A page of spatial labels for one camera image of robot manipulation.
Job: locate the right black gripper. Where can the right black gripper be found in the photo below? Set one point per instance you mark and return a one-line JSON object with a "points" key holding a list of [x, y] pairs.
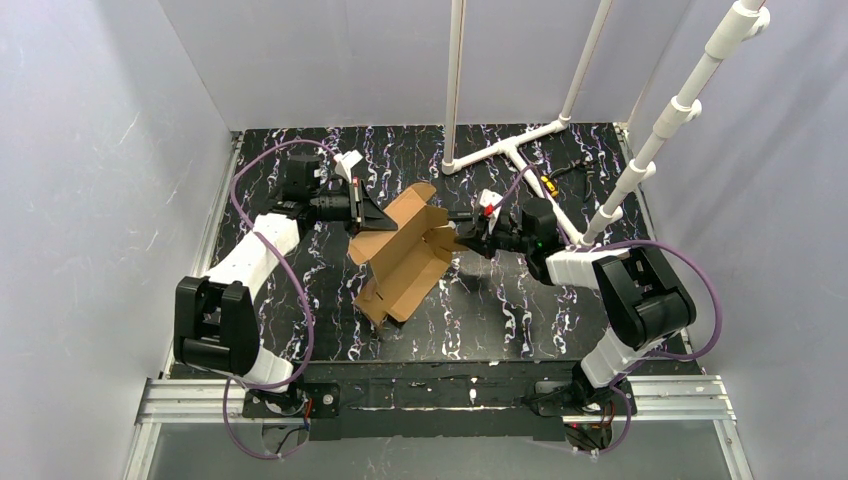
{"points": [[482, 234]]}

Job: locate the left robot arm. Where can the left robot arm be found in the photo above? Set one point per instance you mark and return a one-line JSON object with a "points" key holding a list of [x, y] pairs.
{"points": [[215, 324]]}

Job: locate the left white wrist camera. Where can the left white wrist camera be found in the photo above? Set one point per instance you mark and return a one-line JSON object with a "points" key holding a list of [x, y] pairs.
{"points": [[344, 164]]}

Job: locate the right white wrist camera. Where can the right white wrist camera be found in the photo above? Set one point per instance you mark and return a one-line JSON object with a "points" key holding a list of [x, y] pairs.
{"points": [[490, 202]]}

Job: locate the brown cardboard box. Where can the brown cardboard box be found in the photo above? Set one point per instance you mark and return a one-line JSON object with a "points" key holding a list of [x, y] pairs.
{"points": [[405, 264]]}

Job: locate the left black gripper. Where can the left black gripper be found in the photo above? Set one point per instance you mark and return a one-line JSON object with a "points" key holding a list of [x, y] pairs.
{"points": [[358, 206]]}

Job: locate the aluminium rail frame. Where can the aluminium rail frame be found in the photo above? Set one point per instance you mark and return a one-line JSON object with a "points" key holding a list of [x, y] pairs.
{"points": [[439, 398]]}

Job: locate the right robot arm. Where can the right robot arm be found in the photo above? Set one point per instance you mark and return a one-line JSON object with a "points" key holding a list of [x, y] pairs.
{"points": [[643, 298]]}

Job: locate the yellow black small tool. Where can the yellow black small tool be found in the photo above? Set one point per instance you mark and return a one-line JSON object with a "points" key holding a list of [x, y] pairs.
{"points": [[550, 185]]}

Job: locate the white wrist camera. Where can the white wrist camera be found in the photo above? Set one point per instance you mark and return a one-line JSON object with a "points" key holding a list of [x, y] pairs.
{"points": [[344, 164], [490, 202]]}

